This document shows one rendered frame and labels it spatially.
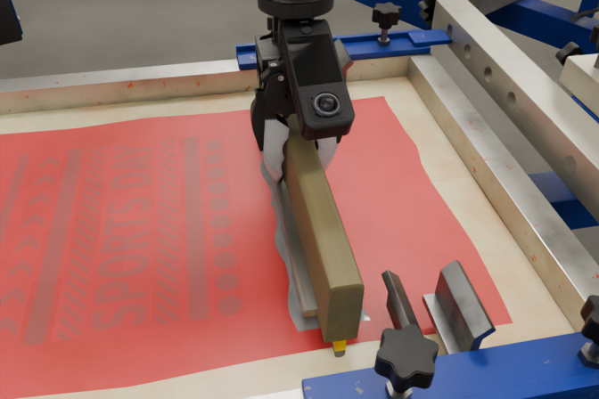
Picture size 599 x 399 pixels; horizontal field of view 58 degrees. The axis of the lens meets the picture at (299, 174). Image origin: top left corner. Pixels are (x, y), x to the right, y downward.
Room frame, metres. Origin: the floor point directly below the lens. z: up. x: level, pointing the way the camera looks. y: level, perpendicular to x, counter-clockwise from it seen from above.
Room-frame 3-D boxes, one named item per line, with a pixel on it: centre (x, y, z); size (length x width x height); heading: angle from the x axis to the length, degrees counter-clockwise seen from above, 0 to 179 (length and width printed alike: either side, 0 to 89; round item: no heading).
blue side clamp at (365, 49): (0.77, -0.05, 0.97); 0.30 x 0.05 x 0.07; 100
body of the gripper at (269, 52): (0.49, 0.00, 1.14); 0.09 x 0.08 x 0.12; 10
